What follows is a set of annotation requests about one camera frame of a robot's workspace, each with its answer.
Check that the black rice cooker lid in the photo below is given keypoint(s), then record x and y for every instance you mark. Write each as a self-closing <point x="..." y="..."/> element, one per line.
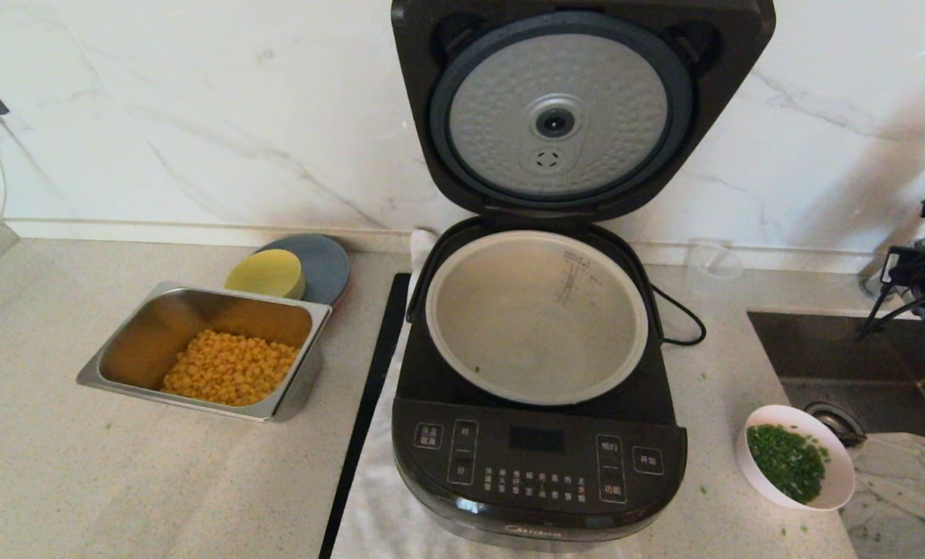
<point x="563" y="140"/>

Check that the chopped green onions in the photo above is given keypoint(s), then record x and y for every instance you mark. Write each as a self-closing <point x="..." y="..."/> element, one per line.
<point x="787" y="463"/>

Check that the white round bowl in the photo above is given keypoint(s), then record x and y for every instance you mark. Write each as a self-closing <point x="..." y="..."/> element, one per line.
<point x="840" y="487"/>

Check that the grey inner cooking pot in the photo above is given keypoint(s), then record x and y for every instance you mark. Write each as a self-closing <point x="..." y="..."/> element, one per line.
<point x="532" y="334"/>

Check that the small yellow bowl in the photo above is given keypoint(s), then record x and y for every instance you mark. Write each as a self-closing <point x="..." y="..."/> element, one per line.
<point x="265" y="273"/>

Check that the black rice cooker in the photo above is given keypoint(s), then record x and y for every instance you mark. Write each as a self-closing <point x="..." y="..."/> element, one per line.
<point x="540" y="466"/>

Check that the white towel under cooker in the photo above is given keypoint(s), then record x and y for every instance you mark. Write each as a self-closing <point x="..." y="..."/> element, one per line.
<point x="369" y="512"/>

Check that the grey-blue round plate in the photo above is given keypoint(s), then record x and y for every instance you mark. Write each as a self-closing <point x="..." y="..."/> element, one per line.
<point x="327" y="268"/>

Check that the long black flat strip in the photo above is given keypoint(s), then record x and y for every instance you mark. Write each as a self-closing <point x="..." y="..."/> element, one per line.
<point x="369" y="388"/>

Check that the clear glass cup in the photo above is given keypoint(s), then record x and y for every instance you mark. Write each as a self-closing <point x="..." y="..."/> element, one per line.
<point x="711" y="268"/>

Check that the yellow corn kernels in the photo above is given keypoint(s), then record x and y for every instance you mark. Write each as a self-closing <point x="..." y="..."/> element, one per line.
<point x="230" y="369"/>

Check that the rectangular stainless steel tray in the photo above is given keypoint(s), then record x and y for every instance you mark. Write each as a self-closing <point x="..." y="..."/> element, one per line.
<point x="148" y="334"/>

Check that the stainless steel sink basin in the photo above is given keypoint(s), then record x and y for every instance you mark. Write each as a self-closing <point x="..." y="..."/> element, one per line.
<point x="827" y="349"/>

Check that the round metal sink drain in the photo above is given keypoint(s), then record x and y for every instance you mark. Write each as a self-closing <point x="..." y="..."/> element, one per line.
<point x="836" y="421"/>

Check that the crumpled white dish cloth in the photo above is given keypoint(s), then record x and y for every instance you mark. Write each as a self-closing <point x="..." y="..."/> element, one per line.
<point x="897" y="481"/>

